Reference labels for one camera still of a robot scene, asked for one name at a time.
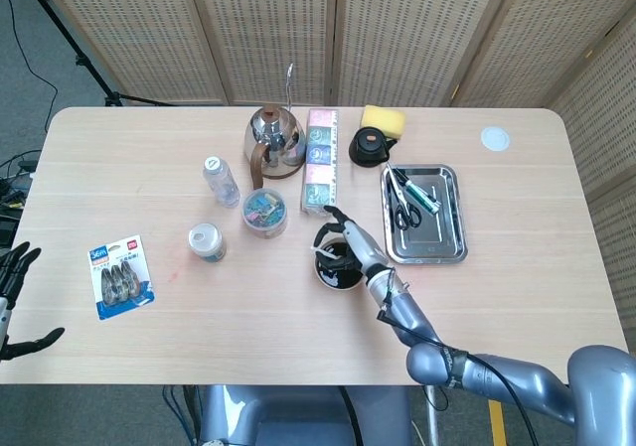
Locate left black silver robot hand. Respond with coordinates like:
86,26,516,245
0,240,67,363

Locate power strip with cables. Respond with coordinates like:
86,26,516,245
0,150,41,248

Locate black scissors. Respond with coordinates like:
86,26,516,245
385,163,422,231

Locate black floor cable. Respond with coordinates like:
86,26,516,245
0,0,59,114

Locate metal table leg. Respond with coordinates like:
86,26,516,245
424,384,442,446

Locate steel gooseneck kettle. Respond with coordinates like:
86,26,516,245
242,63,306,191

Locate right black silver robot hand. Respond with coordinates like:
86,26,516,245
312,205,394,279

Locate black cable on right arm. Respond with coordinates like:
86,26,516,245
377,266,539,446

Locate yellow sponge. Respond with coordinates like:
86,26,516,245
360,104,407,142

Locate grey robot torso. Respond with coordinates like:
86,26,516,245
198,384,413,446

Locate white round table grommet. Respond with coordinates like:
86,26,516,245
479,126,512,152

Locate beige bowl of dark liquid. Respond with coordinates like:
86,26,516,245
312,236,367,292

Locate wooden rattan folding screen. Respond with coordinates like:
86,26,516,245
29,0,636,358

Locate small white-lidded can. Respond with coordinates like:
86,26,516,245
187,223,228,264

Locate clear jar of binder clips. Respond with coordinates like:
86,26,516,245
241,189,289,240

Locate small black teapot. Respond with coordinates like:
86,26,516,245
348,126,398,167

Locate clear plastic water bottle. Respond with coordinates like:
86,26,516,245
201,155,241,210

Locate stainless steel tray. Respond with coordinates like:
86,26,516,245
380,163,469,264

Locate black tripod stand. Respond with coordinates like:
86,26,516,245
14,0,175,107

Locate green marker pen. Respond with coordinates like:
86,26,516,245
395,167,442,215

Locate multicolour tissue pack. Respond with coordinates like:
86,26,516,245
299,108,342,218

